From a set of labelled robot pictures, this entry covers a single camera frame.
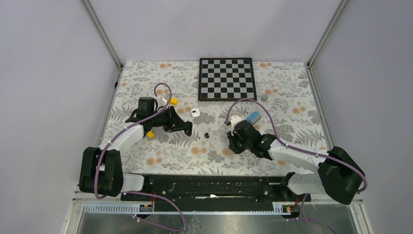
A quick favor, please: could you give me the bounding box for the blue grey block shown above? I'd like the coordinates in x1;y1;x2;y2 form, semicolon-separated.
246;111;262;125

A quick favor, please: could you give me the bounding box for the white earbud charging case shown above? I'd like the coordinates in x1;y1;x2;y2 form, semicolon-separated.
190;108;200;118

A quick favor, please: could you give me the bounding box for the floral patterned table mat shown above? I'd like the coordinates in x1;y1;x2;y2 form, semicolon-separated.
102;61;329;176

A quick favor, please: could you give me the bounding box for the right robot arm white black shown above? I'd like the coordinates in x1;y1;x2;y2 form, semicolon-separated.
225;120;366;205

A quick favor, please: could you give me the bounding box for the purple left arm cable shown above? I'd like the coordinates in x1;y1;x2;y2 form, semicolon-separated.
94;82;187;232

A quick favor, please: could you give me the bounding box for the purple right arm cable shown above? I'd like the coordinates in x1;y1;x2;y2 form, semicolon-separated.
225;98;369;234

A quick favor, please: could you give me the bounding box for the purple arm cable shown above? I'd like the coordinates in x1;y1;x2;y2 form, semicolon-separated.
225;98;369;234
94;82;187;232

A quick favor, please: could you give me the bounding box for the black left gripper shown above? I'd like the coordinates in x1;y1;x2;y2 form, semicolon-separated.
150;106;189;132

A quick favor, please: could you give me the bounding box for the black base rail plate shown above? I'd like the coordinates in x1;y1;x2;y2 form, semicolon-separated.
121;173;311;207

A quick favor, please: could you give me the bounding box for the small grey cube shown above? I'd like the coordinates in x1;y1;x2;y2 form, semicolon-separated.
261;94;269;102

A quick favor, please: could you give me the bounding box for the slotted grey cable duct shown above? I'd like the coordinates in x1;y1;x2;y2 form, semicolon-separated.
83;202;297;216

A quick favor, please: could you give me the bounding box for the yellow block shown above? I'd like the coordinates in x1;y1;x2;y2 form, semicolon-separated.
169;98;178;105
147;131;154;138

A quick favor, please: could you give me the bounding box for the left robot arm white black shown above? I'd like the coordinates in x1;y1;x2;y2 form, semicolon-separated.
78;97;193;200

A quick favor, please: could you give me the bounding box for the black white checkerboard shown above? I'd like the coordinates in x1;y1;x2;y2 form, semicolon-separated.
198;58;257;101

